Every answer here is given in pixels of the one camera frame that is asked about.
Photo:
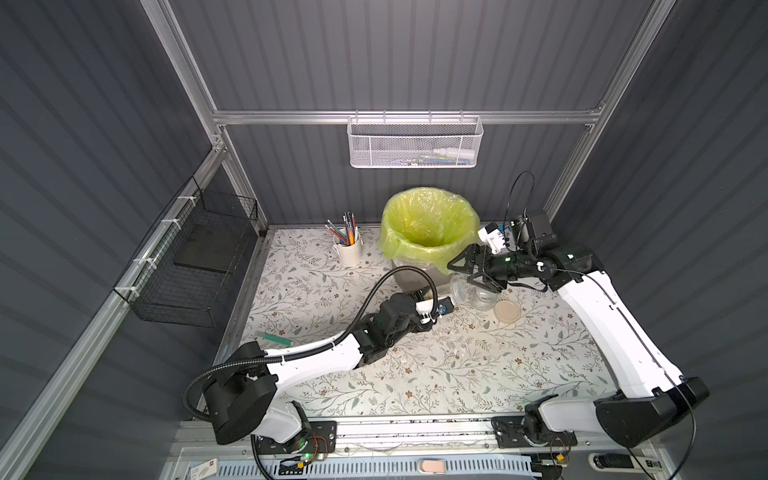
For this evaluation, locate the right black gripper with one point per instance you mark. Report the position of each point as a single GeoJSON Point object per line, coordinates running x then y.
{"type": "Point", "coordinates": [480, 265]}

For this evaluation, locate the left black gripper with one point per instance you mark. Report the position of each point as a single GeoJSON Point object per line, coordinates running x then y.
{"type": "Point", "coordinates": [411, 310]}

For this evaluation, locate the oatmeal jar with beige lid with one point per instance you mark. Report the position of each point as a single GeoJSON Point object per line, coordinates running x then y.
{"type": "Point", "coordinates": [465, 294]}

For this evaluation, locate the beige jar lid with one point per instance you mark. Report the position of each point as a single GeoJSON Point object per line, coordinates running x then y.
{"type": "Point", "coordinates": [507, 311]}

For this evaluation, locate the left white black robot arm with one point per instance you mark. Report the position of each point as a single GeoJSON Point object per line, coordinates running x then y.
{"type": "Point", "coordinates": [246, 396]}

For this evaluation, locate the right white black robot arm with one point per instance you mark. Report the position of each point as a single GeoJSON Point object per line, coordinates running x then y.
{"type": "Point", "coordinates": [651, 395]}

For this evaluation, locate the grey trash bin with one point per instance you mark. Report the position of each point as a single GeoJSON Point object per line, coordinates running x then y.
{"type": "Point", "coordinates": [409, 280]}

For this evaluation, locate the green plastic bin liner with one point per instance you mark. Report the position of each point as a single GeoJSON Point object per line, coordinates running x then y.
{"type": "Point", "coordinates": [427, 226]}

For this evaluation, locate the white pen cup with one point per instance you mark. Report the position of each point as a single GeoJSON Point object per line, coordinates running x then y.
{"type": "Point", "coordinates": [349, 255]}

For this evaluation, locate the floral table mat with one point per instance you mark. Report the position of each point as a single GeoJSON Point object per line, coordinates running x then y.
{"type": "Point", "coordinates": [468, 363]}

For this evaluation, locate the pens bundle in cup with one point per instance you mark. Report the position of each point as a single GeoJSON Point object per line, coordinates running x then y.
{"type": "Point", "coordinates": [345, 231]}

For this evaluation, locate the white bottle in basket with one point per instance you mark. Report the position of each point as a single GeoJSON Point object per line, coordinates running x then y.
{"type": "Point", "coordinates": [455, 154]}

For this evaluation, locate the pink eraser block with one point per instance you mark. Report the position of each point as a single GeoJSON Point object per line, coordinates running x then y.
{"type": "Point", "coordinates": [432, 466]}

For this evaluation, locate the white black stapler device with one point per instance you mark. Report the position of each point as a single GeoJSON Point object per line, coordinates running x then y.
{"type": "Point", "coordinates": [624, 463]}

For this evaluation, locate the white card with red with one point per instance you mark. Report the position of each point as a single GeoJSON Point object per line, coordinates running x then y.
{"type": "Point", "coordinates": [204, 470]}

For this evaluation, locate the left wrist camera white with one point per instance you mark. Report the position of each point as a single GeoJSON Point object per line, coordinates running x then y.
{"type": "Point", "coordinates": [434, 308]}

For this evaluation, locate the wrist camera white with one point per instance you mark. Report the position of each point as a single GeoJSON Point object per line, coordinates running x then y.
{"type": "Point", "coordinates": [493, 237]}
{"type": "Point", "coordinates": [434, 308]}

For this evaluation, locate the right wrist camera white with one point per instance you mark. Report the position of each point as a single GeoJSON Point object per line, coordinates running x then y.
{"type": "Point", "coordinates": [493, 237]}

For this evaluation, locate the white wire mesh basket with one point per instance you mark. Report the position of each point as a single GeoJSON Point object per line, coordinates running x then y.
{"type": "Point", "coordinates": [408, 142]}

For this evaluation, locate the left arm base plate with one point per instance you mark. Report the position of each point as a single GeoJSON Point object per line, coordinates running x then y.
{"type": "Point", "coordinates": [319, 437]}

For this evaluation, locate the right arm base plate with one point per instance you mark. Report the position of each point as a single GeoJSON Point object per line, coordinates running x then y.
{"type": "Point", "coordinates": [518, 431]}

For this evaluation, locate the black wire basket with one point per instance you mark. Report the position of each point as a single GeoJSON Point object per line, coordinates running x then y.
{"type": "Point", "coordinates": [192, 275]}

